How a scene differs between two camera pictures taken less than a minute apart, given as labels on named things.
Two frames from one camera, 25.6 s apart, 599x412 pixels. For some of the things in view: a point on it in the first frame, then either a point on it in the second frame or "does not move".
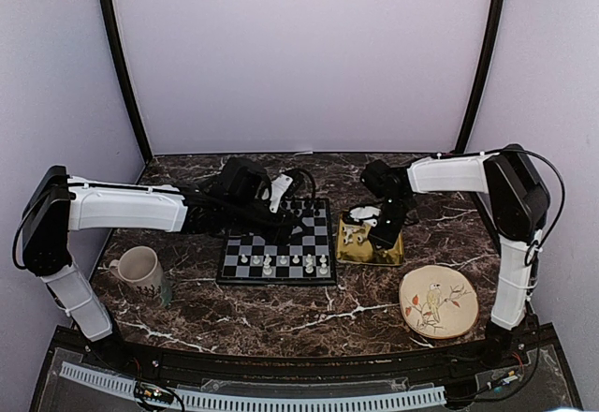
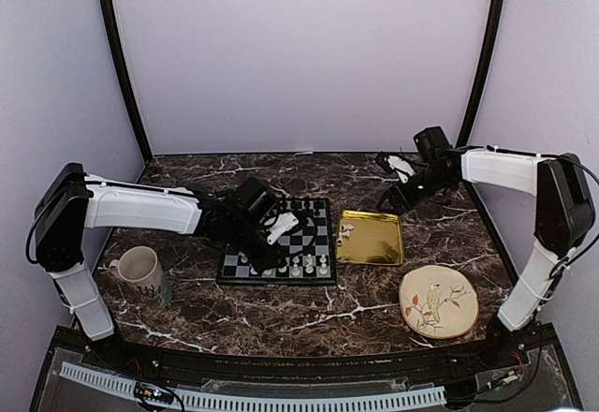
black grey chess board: x=308 y=257 does not move
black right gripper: x=386 y=238 → x=396 y=198
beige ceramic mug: x=140 y=267 does not move
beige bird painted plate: x=439 y=301 does not move
